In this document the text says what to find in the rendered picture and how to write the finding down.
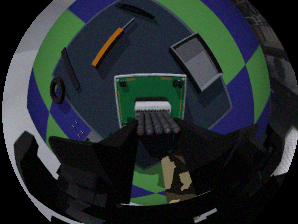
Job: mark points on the green circuit board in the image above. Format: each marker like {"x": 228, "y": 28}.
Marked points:
{"x": 149, "y": 86}

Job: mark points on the dark blue-grey mat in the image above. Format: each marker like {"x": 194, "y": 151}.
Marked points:
{"x": 143, "y": 48}

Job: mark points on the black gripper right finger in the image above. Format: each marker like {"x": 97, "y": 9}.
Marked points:
{"x": 206, "y": 153}

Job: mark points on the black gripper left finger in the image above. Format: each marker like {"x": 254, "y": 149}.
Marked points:
{"x": 112, "y": 158}

